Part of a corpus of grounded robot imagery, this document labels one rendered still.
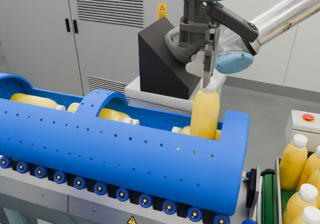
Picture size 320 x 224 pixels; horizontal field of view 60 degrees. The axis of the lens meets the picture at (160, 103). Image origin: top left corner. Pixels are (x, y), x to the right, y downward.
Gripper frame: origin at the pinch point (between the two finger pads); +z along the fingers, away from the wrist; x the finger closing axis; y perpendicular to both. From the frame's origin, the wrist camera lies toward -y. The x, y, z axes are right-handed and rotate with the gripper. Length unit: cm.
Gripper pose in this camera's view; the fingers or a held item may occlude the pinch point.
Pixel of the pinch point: (209, 79)
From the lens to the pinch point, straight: 69.1
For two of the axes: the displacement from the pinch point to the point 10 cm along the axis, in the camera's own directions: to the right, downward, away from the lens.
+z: 0.0, 8.6, 5.1
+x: -3.1, 4.8, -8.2
